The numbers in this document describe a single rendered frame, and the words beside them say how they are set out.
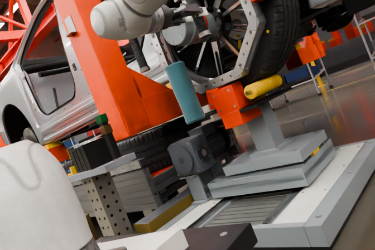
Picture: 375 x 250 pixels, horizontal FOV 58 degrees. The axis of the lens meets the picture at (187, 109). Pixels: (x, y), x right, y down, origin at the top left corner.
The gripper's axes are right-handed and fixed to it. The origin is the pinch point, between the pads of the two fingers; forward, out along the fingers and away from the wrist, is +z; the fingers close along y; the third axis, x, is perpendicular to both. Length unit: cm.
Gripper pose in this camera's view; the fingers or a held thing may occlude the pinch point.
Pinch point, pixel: (196, 14)
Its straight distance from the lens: 120.9
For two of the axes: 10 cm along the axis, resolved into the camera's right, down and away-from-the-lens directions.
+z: 6.3, -2.5, 7.4
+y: 6.9, -2.8, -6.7
